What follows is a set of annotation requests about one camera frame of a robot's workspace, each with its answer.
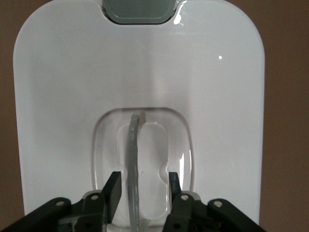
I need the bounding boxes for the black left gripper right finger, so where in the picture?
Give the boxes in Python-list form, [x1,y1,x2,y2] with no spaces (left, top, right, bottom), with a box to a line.
[164,172,263,232]

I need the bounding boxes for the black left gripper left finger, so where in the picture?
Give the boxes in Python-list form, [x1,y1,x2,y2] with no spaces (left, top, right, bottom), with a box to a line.
[0,171,121,232]

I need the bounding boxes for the white box lid grey latches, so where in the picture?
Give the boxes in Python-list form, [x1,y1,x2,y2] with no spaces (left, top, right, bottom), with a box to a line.
[12,0,266,232]

